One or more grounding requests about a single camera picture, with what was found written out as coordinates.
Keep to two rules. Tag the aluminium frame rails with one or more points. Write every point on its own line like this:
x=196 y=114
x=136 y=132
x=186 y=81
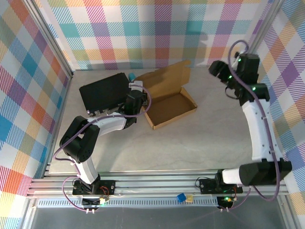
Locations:
x=155 y=183

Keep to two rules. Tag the aluminium frame post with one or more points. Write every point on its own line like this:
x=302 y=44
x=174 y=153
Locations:
x=259 y=35
x=47 y=38

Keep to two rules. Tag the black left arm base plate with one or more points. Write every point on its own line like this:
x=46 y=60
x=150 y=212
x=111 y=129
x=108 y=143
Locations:
x=108 y=187

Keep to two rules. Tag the small blue cube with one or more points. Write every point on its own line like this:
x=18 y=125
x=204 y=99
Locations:
x=181 y=198

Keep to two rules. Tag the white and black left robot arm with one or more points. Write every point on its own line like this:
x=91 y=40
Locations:
x=109 y=122

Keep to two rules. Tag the black flat case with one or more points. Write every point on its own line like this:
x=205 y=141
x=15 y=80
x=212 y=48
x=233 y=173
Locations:
x=102 y=93

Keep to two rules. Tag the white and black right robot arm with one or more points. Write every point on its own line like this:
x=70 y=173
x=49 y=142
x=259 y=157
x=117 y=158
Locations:
x=259 y=133

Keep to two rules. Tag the teal cylindrical tube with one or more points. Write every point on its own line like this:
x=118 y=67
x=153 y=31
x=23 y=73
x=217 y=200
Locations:
x=131 y=76

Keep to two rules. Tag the brown cardboard box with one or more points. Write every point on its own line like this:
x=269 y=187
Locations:
x=171 y=109

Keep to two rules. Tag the small yellow block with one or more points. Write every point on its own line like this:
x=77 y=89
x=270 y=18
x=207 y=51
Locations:
x=190 y=198

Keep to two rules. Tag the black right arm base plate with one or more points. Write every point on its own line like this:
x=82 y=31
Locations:
x=207 y=186

